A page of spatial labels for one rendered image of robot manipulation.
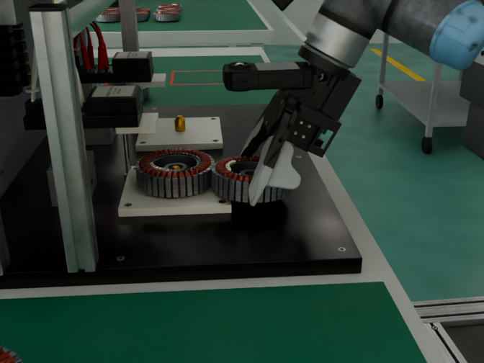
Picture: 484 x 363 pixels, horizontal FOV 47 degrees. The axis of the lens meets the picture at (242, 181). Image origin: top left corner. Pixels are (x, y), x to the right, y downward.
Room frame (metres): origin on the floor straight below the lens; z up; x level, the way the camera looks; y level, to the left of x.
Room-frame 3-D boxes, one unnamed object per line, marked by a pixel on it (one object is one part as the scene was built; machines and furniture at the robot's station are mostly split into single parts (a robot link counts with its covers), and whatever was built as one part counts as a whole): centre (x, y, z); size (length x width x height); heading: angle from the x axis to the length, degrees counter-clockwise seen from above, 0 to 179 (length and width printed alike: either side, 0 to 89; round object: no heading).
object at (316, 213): (0.86, 0.12, 0.76); 0.64 x 0.47 x 0.02; 4
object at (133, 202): (0.74, 0.09, 0.78); 0.15 x 0.15 x 0.01; 4
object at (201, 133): (0.98, 0.11, 0.78); 0.15 x 0.15 x 0.01; 4
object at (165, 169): (0.74, 0.09, 0.80); 0.11 x 0.11 x 0.04
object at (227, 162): (0.71, -0.01, 0.80); 0.11 x 0.11 x 0.04
